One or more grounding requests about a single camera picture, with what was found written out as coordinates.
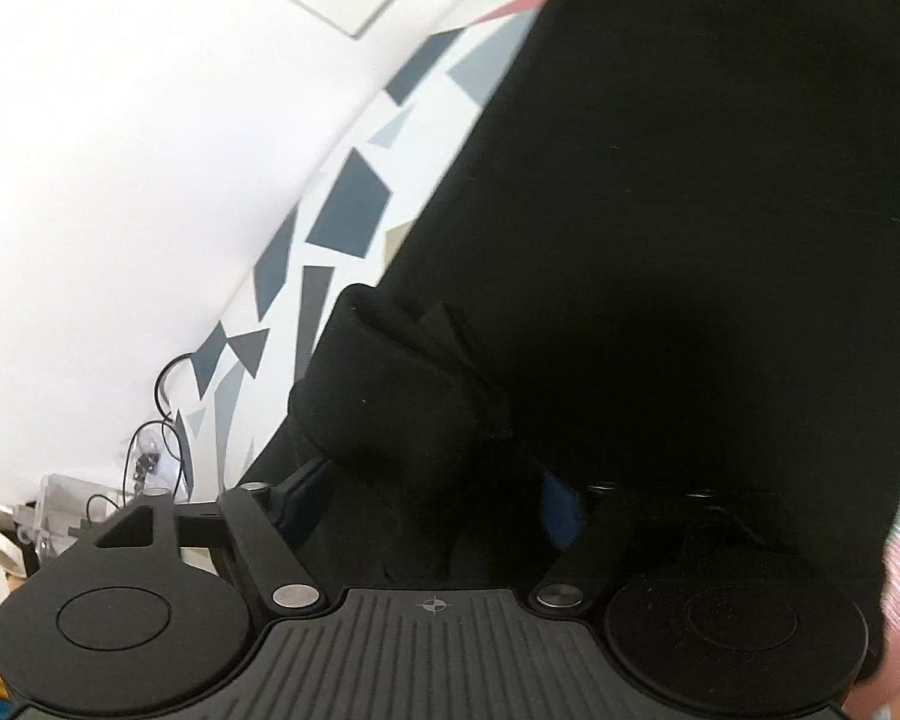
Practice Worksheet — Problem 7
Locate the black garment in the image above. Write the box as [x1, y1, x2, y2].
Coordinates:
[251, 0, 900, 683]

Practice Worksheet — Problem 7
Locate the clear plastic box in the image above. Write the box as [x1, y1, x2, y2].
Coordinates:
[15, 420, 192, 563]

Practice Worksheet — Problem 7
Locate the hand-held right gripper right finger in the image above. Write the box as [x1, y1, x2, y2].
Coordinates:
[531, 469, 755, 611]

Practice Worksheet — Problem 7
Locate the black cable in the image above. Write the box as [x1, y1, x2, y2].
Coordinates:
[86, 351, 200, 522]

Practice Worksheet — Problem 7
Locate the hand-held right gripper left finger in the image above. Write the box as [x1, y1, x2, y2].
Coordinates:
[92, 457, 332, 612]

